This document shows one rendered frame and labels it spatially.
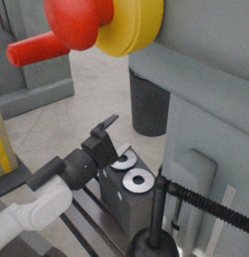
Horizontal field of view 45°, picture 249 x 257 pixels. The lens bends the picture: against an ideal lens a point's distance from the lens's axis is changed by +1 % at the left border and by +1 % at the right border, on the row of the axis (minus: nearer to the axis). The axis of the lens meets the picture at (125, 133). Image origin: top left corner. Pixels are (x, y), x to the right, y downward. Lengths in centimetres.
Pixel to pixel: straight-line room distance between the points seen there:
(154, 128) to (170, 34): 256
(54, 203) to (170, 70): 48
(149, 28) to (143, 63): 18
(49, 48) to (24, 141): 262
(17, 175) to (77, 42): 241
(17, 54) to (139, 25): 13
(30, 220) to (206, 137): 46
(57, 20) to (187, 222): 33
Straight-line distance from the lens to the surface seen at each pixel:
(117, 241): 98
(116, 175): 89
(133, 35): 17
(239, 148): 35
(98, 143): 77
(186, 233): 45
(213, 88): 29
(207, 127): 37
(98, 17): 17
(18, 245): 151
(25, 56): 27
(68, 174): 73
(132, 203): 82
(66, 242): 213
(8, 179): 255
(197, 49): 17
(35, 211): 70
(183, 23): 17
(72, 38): 16
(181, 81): 31
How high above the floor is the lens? 181
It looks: 40 degrees down
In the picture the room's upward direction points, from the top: straight up
